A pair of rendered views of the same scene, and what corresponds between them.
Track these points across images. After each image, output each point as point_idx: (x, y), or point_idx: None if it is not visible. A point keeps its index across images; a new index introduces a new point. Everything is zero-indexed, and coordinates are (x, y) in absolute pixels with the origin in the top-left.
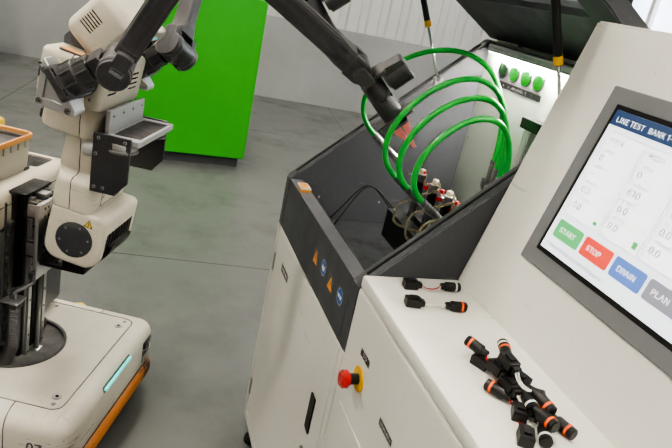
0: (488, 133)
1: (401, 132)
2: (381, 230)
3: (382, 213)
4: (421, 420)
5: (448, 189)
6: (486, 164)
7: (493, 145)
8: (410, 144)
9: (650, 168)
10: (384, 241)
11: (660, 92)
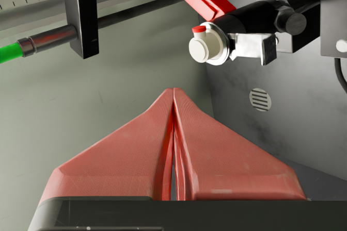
0: (32, 183)
1: (201, 152)
2: (328, 142)
3: (306, 181)
4: None
5: (173, 168)
6: (79, 132)
7: (37, 148)
8: (187, 97)
9: None
10: (345, 96)
11: None
